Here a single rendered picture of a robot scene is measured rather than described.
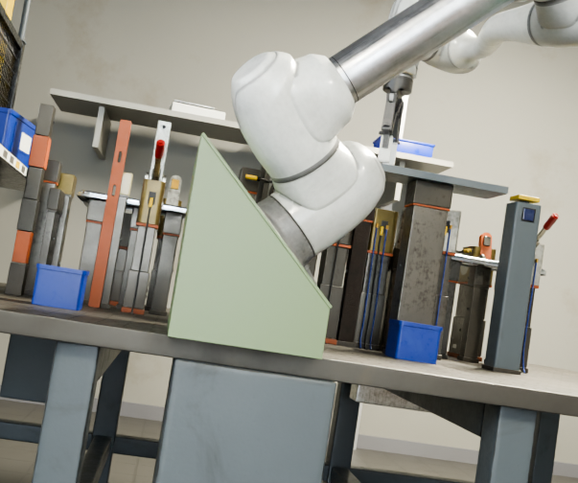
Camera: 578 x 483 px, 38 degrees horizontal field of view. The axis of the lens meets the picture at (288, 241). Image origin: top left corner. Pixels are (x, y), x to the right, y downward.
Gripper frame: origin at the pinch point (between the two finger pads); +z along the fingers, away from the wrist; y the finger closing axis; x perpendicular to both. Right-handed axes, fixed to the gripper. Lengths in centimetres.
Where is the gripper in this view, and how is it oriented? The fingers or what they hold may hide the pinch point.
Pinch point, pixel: (387, 154)
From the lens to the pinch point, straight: 216.8
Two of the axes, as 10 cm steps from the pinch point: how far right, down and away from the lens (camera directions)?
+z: -1.6, 9.9, -0.7
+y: 2.6, 1.1, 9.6
